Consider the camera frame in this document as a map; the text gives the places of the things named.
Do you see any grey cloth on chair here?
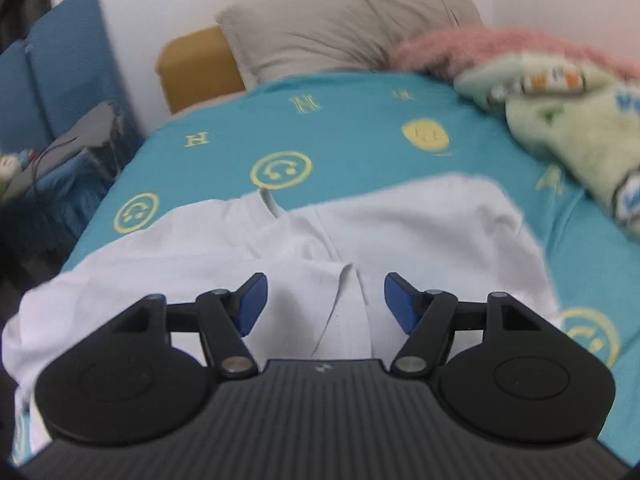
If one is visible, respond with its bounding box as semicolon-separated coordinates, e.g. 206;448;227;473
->
1;102;128;202

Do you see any teal smiley bed sheet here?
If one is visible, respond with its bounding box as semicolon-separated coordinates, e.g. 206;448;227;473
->
66;73;639;462

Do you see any white blue plush toy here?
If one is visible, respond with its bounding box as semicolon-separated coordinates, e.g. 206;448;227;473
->
0;150;36;185

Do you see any white garment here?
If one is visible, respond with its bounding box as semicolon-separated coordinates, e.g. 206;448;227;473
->
2;174;559;464

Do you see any pink fluffy blanket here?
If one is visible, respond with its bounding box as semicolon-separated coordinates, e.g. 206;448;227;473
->
388;26;639;80

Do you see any green cartoon fleece blanket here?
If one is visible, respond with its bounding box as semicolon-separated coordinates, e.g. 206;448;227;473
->
454;52;639;236

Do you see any grey pillow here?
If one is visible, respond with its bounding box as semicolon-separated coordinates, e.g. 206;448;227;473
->
217;0;482;89

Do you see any black cable on chair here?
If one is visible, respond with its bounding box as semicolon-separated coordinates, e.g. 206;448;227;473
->
29;134;82;196

